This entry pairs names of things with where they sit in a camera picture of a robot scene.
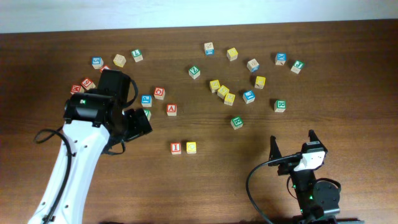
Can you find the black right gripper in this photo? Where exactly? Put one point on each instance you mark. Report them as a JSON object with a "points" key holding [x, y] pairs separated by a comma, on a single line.
{"points": [[275, 152]]}

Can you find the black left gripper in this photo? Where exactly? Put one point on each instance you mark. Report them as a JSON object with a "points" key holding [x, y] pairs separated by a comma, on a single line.
{"points": [[140, 124]]}

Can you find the red A letter block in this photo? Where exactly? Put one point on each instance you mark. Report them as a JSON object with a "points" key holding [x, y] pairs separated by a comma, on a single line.
{"points": [[171, 109]]}

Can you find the red I letter block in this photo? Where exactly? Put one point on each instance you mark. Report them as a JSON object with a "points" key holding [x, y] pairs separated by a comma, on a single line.
{"points": [[175, 148]]}

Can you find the yellow C letter block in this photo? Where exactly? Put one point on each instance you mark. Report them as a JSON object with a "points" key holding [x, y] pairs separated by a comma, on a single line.
{"points": [[191, 147]]}

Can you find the green R letter block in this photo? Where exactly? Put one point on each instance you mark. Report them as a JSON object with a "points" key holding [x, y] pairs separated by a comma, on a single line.
{"points": [[237, 122]]}

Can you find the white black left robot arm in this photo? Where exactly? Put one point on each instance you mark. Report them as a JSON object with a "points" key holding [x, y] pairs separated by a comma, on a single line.
{"points": [[95, 121]]}

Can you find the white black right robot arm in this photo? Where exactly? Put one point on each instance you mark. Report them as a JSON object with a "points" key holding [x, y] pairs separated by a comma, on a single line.
{"points": [[318, 199]]}

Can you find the green V letter block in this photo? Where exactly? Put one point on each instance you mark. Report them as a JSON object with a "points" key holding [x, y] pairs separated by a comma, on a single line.
{"points": [[148, 114]]}

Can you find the blue P letter block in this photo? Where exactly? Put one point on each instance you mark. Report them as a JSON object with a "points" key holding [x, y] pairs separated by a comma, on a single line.
{"points": [[146, 101]]}

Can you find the red Q letter block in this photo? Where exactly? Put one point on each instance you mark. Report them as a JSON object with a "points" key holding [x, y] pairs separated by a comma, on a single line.
{"points": [[159, 93]]}

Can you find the green R block right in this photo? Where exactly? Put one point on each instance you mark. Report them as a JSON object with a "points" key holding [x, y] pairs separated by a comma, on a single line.
{"points": [[280, 106]]}

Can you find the red 6 number block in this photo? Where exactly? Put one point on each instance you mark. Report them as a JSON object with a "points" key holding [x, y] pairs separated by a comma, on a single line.
{"points": [[87, 84]]}

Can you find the red A block upper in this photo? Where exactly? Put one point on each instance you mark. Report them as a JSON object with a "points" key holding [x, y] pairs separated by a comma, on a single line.
{"points": [[105, 67]]}

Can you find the blue I letter block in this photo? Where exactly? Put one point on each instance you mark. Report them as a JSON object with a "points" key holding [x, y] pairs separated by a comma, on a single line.
{"points": [[248, 96]]}

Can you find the plain wood yellow block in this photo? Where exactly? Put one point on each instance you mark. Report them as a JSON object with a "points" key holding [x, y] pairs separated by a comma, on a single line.
{"points": [[119, 60]]}

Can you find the green L letter block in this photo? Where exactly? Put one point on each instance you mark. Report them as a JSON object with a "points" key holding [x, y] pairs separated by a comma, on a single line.
{"points": [[137, 55]]}

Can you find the yellow block right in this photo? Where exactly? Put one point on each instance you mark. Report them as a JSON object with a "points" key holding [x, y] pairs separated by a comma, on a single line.
{"points": [[260, 82]]}

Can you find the red M letter block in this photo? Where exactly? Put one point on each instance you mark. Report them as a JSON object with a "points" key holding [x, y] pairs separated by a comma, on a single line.
{"points": [[77, 89]]}

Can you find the blue 5 number block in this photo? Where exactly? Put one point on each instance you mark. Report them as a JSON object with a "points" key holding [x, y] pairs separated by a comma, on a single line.
{"points": [[97, 62]]}

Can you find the green Z letter block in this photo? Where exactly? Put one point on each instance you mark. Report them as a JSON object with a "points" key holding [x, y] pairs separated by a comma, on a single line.
{"points": [[194, 72]]}

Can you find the green J letter block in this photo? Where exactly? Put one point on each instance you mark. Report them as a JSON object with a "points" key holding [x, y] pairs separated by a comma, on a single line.
{"points": [[297, 66]]}

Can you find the yellow E letter block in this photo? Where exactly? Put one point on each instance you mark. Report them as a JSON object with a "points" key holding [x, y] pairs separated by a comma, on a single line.
{"points": [[229, 99]]}

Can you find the yellow S letter block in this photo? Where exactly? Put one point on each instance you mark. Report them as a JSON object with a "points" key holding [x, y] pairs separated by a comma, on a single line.
{"points": [[214, 85]]}

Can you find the blue K letter block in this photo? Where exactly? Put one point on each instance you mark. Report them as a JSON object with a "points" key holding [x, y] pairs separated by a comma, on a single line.
{"points": [[280, 58]]}

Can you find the wood block blue D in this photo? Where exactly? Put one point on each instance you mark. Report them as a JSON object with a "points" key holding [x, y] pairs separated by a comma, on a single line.
{"points": [[253, 65]]}

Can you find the yellow M letter block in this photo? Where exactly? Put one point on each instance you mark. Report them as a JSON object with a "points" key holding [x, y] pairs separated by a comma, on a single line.
{"points": [[222, 91]]}

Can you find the blue sided wood block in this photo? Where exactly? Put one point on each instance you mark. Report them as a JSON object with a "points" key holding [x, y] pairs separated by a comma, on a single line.
{"points": [[209, 48]]}

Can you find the yellow block top centre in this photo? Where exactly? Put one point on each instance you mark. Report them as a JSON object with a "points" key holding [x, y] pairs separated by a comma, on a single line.
{"points": [[232, 54]]}

